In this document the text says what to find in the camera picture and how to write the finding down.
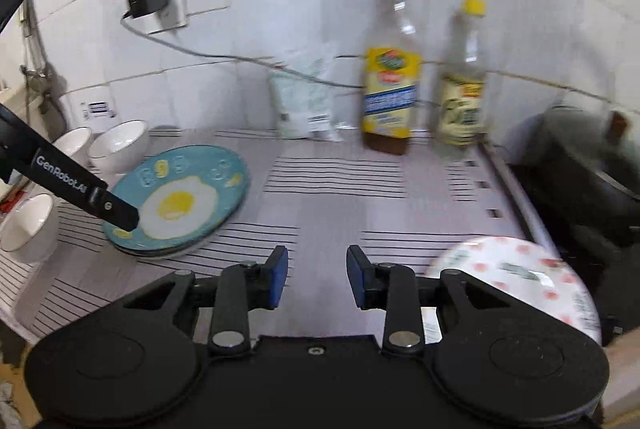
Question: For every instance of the white plastic bag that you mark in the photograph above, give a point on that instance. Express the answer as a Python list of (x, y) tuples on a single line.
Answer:
[(305, 101)]

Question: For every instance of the yellow label oil bottle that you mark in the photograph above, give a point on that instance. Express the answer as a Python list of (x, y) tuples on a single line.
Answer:
[(391, 99)]

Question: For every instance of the black wok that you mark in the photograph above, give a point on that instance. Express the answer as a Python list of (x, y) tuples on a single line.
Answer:
[(575, 164)]

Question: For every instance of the blue fried egg plate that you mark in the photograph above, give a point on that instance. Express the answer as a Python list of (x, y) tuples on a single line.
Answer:
[(185, 189)]

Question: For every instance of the blue striped wall sticker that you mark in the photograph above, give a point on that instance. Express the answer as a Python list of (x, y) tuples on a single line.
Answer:
[(100, 109)]

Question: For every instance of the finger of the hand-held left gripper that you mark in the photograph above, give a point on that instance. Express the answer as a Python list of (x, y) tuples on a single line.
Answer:
[(117, 213)]

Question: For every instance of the clear vinegar bottle yellow cap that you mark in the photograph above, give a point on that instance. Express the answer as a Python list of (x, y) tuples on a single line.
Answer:
[(462, 104)]

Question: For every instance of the white strawberry print plate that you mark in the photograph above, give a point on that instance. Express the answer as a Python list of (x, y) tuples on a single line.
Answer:
[(525, 276)]

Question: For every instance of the white wall socket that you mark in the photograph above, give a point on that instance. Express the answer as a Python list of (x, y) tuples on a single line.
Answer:
[(175, 9)]

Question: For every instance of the metal water pipe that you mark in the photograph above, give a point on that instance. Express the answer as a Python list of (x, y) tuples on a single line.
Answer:
[(37, 74)]

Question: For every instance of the white ribbed bowl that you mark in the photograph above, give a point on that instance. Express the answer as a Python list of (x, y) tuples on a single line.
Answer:
[(72, 141), (30, 229), (120, 144)]

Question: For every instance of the black power adapter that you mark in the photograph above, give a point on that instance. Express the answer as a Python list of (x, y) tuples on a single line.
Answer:
[(147, 0)]

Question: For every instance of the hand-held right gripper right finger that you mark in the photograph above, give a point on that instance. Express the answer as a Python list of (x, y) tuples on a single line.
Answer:
[(356, 279)]

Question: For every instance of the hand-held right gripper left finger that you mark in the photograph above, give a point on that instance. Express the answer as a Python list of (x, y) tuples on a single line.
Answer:
[(278, 276)]

